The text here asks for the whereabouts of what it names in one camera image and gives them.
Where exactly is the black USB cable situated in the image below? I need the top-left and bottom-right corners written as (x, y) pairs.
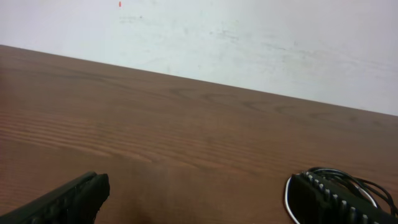
top-left (306, 167), bottom-right (398, 217)

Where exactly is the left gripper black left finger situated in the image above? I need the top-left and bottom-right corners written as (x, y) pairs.
top-left (1, 172), bottom-right (110, 224)

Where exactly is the white USB cable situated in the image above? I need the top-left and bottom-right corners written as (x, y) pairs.
top-left (284, 169), bottom-right (379, 224)

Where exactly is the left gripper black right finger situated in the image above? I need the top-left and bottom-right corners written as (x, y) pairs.
top-left (289, 171), bottom-right (397, 224)

